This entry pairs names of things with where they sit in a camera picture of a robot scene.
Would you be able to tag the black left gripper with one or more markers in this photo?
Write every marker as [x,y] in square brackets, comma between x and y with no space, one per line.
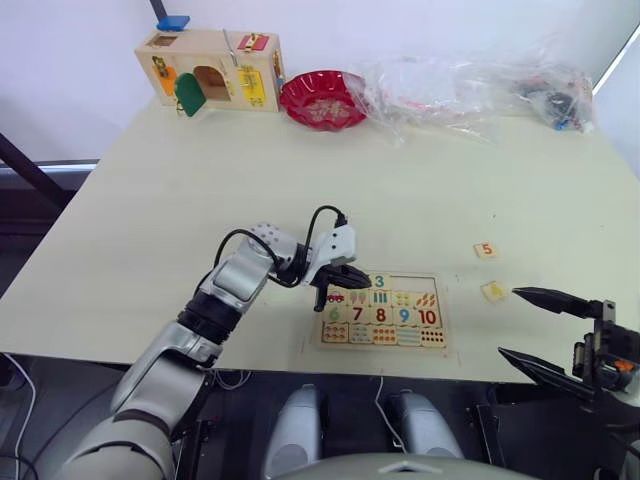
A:
[332,278]

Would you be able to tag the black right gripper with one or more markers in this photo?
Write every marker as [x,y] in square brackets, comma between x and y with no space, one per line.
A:
[607,360]

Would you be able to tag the teal number three tile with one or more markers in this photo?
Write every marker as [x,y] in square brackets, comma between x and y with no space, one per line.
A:
[380,281]

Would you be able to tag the yellow number four tile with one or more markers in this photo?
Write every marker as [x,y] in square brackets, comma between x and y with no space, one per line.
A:
[495,291]

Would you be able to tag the orange number five tile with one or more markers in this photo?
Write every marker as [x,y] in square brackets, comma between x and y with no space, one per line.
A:
[486,250]

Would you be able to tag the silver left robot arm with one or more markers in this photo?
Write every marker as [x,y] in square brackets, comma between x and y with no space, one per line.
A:
[160,370]

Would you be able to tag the dark red number seven tile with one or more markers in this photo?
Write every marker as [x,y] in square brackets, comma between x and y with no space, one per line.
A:
[358,315]

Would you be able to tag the green number six tile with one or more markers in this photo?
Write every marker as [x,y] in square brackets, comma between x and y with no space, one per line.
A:
[334,315]

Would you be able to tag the red number eight tile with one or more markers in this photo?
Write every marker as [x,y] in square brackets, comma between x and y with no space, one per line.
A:
[381,315]

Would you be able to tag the blue number nine tile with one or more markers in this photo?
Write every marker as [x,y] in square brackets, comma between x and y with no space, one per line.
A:
[404,315]

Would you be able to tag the red number ten tile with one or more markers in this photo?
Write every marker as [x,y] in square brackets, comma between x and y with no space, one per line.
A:
[428,316]

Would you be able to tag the wooden number puzzle board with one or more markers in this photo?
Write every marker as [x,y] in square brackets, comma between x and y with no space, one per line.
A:
[442,320]

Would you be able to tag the ice lollies picture tile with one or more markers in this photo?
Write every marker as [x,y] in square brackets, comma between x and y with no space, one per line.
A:
[357,298]

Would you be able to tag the red car picture tile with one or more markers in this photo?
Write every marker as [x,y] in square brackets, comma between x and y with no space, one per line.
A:
[336,298]

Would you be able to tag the striped bars picture tile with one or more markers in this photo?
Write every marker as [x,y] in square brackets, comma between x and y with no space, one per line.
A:
[379,298]

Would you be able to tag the yellow flowers picture tile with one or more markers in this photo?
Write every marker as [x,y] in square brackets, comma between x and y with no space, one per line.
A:
[402,299]

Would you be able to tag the blue drops picture tile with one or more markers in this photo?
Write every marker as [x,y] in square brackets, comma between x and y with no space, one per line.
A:
[360,334]

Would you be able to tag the red mushrooms picture tile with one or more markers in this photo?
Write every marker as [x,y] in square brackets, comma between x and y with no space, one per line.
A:
[334,334]

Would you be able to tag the orange shapes picture tile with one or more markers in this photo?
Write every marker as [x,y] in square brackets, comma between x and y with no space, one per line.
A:
[384,335]

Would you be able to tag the orange carrots picture tile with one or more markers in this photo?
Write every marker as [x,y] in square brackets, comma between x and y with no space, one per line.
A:
[426,299]

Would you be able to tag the blue shapes picture tile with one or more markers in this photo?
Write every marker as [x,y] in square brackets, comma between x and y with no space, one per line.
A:
[408,336]

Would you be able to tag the red dots picture tile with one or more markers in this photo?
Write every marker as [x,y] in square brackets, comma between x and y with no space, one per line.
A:
[432,336]

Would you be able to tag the grey rounded leg cover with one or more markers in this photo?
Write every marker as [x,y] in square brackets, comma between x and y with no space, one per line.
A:
[425,425]
[297,430]

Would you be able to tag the grey robot torso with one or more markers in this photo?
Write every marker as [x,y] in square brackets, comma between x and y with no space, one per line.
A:
[450,467]

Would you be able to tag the red plastic bowl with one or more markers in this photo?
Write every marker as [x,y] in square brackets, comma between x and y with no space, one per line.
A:
[325,102]

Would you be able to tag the clear bag red contents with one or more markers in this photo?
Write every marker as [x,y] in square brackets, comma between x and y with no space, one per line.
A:
[425,95]

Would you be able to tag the clear bag dark contents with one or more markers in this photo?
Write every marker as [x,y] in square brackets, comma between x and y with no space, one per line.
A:
[545,90]

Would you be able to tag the wooden latch busy box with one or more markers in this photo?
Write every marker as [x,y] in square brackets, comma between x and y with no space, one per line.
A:
[210,55]

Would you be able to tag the blue flat block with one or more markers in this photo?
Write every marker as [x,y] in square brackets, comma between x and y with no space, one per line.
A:
[173,23]

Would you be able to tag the dark pole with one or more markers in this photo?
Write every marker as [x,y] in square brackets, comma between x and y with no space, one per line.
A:
[159,7]

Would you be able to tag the dark diagonal bar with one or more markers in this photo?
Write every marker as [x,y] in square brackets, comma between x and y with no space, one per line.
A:
[30,165]

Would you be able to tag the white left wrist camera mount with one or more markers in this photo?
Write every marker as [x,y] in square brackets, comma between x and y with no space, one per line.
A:
[335,247]

